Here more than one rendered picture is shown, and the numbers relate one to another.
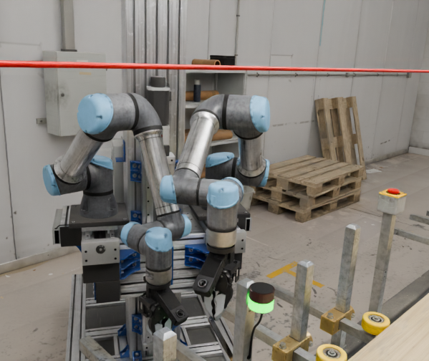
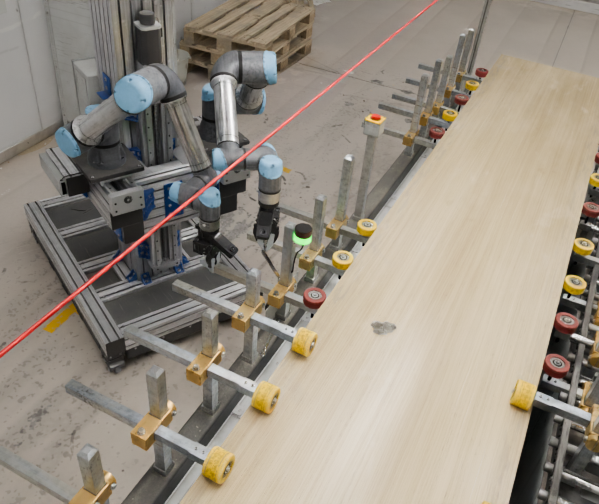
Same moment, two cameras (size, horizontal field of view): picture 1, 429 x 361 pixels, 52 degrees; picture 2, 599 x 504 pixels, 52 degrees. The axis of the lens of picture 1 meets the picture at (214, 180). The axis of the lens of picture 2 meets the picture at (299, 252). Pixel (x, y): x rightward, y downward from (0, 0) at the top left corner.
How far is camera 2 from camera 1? 108 cm
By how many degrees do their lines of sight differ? 30
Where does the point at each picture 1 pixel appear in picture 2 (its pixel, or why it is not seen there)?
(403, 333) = (386, 232)
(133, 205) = (129, 143)
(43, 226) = not seen: outside the picture
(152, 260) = (207, 214)
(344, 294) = (342, 207)
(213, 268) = (267, 219)
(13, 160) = not seen: outside the picture
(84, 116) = (124, 97)
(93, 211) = (108, 163)
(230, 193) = (278, 167)
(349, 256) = (347, 180)
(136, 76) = (121, 12)
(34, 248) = not seen: outside the picture
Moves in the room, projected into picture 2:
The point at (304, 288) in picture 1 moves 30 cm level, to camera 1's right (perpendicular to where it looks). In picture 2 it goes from (320, 215) to (392, 206)
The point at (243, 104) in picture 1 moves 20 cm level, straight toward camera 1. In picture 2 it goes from (257, 63) to (270, 87)
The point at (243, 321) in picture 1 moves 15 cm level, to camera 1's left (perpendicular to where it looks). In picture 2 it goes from (290, 250) to (248, 256)
